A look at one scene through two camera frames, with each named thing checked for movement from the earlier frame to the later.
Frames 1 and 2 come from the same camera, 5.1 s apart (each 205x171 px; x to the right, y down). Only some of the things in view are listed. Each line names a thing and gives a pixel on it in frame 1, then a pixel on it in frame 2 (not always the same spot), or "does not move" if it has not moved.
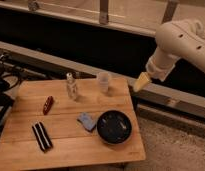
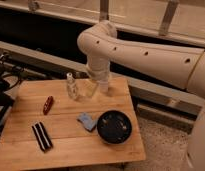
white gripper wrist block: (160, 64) to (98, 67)
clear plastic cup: (104, 81) does not move
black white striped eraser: (43, 139) does not move
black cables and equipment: (8, 74) does not move
